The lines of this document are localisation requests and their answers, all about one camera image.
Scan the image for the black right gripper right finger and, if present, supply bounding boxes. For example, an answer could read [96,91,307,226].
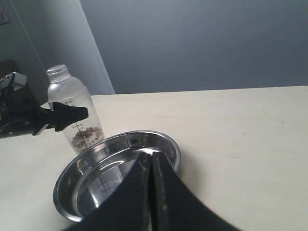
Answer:
[151,153,238,231]

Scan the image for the round stainless steel plate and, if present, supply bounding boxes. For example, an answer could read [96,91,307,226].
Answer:
[53,130,181,222]

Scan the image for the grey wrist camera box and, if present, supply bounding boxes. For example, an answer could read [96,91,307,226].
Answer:
[0,72,27,91]

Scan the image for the clear plastic shaker bottle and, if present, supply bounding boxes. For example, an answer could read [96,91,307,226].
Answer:
[47,64,104,154]

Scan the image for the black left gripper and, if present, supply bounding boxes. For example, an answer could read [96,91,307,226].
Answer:
[0,102,89,139]

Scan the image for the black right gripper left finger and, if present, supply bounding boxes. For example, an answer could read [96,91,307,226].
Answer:
[66,153,153,231]

